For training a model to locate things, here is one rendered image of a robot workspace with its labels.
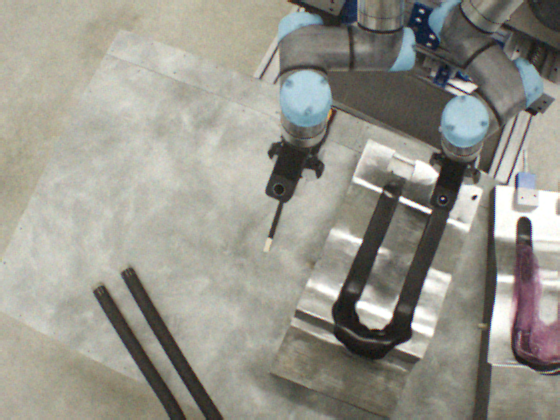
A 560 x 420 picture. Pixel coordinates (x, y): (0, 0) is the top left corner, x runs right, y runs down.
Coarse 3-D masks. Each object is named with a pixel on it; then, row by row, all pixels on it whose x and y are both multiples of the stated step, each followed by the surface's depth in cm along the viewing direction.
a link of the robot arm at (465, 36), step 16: (448, 0) 123; (464, 0) 120; (480, 0) 116; (496, 0) 115; (512, 0) 114; (432, 16) 124; (448, 16) 123; (464, 16) 120; (480, 16) 118; (496, 16) 117; (448, 32) 123; (464, 32) 121; (480, 32) 120; (448, 48) 125; (464, 48) 122; (480, 48) 121; (464, 64) 124
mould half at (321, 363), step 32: (384, 160) 158; (352, 192) 157; (416, 192) 157; (480, 192) 157; (352, 224) 156; (416, 224) 155; (448, 224) 155; (320, 256) 151; (352, 256) 153; (384, 256) 154; (448, 256) 154; (320, 288) 147; (384, 288) 149; (320, 320) 147; (384, 320) 146; (416, 320) 146; (288, 352) 151; (320, 352) 151; (416, 352) 144; (320, 384) 150; (352, 384) 150; (384, 384) 150; (384, 416) 148
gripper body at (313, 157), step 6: (282, 138) 139; (324, 138) 139; (276, 144) 139; (288, 144) 133; (318, 144) 138; (276, 150) 140; (312, 150) 138; (318, 150) 138; (312, 156) 138; (318, 156) 140; (306, 162) 139; (312, 162) 139; (312, 168) 141
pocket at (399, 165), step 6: (396, 156) 160; (390, 162) 161; (396, 162) 161; (402, 162) 161; (408, 162) 160; (414, 162) 160; (390, 168) 161; (396, 168) 161; (402, 168) 161; (408, 168) 161; (414, 168) 160; (402, 174) 160; (408, 174) 160
